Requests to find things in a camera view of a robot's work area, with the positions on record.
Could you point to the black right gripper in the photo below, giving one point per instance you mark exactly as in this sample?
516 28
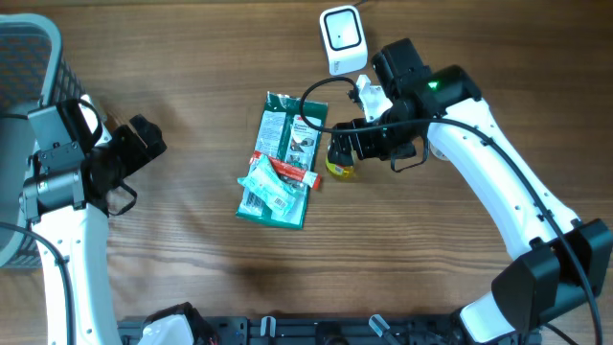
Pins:
366 149

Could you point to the yellow oil bottle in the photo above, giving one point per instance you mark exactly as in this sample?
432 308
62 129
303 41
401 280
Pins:
340 172

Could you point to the teal white pouch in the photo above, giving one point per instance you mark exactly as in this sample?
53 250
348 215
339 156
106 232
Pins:
280 201

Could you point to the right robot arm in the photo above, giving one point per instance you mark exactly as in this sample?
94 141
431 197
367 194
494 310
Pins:
558 261

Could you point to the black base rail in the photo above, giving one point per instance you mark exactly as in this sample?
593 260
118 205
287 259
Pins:
429 329

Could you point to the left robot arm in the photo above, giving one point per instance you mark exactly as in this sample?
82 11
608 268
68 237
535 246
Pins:
73 250

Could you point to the green lid white jar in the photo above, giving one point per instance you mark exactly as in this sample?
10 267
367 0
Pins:
437 153

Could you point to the white barcode scanner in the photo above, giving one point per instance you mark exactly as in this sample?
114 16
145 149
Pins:
343 39

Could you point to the grey plastic mesh basket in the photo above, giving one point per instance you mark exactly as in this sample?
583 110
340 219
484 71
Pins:
19 72

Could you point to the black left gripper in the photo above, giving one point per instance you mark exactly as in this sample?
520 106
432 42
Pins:
139 153

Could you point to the red white tube package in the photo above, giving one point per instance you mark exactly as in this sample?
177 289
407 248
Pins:
281 172

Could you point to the green 3M gloves package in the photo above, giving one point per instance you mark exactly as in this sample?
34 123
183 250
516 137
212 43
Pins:
288 134

